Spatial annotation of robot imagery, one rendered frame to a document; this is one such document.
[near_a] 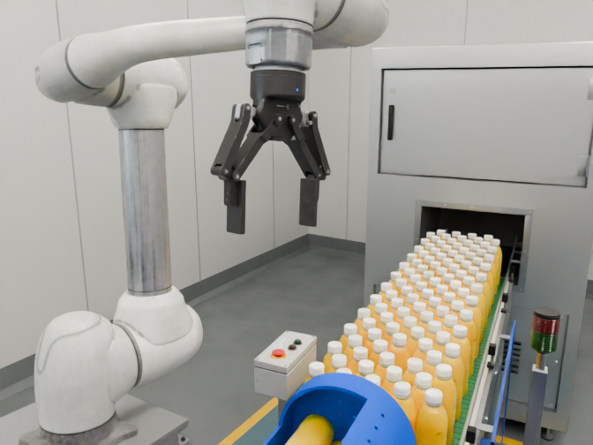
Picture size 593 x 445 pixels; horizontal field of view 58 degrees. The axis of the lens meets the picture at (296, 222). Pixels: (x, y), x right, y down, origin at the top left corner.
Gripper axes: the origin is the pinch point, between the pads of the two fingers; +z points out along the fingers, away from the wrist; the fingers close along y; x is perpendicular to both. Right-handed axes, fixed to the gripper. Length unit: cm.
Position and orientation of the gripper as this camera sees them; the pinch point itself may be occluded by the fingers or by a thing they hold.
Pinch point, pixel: (273, 221)
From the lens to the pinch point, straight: 75.1
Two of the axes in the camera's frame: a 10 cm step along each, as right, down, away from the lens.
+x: 7.1, 1.1, -7.0
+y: -7.1, 0.6, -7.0
